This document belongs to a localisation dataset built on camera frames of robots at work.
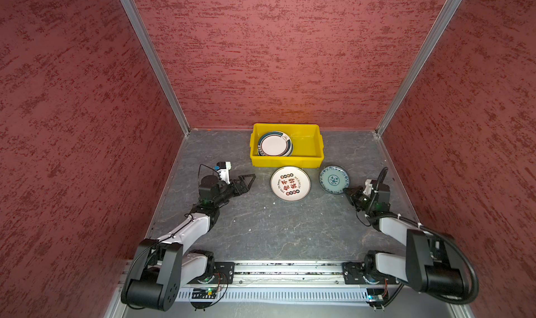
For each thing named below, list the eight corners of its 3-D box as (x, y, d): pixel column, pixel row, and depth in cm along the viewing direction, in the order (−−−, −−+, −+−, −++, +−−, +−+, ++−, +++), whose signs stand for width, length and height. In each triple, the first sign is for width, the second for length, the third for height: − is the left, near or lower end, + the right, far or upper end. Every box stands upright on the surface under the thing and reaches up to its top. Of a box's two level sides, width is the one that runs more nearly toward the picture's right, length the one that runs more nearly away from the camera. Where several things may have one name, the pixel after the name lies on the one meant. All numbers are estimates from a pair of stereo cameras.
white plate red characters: (270, 201, 95) (270, 199, 93) (270, 168, 106) (270, 166, 105) (313, 201, 95) (313, 199, 93) (308, 168, 107) (309, 166, 105)
